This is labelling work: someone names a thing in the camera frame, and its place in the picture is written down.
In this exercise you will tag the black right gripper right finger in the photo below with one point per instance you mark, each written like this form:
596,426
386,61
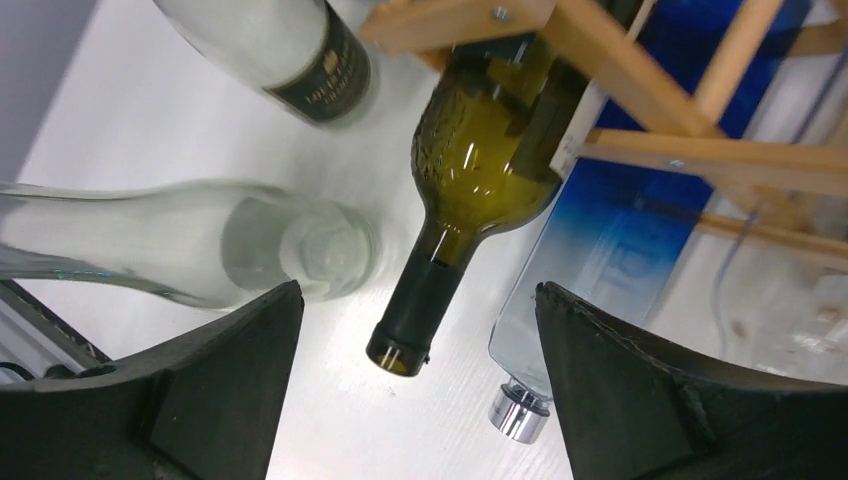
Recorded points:
634,405

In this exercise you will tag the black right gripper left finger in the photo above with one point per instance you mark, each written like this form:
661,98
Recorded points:
203,405

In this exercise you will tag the clear bottle with dark label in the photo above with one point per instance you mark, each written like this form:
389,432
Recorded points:
210,244

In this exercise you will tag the green wine bottle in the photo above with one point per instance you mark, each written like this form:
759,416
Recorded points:
480,159

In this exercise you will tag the clear bottle with black label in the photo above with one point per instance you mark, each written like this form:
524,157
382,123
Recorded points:
299,53

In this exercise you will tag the blue square glass bottle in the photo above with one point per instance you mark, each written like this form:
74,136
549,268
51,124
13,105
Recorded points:
616,231

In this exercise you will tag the clear empty glass bottle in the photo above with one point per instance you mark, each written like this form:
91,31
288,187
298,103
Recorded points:
758,305

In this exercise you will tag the wooden lattice wine rack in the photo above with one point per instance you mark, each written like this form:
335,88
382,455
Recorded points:
677,130

